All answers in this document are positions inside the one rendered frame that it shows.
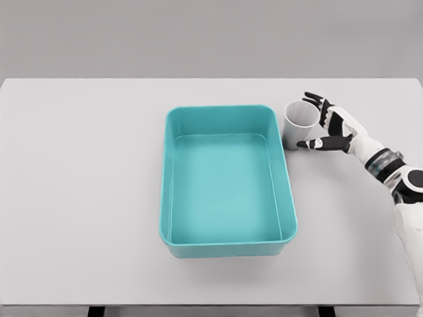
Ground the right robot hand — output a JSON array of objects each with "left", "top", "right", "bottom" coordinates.
[{"left": 296, "top": 91, "right": 370, "bottom": 156}]

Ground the white paper cup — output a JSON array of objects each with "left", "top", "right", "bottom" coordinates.
[{"left": 282, "top": 100, "right": 321, "bottom": 152}]

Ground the teal plastic basket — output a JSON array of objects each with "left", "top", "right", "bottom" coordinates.
[{"left": 158, "top": 104, "right": 299, "bottom": 259}]

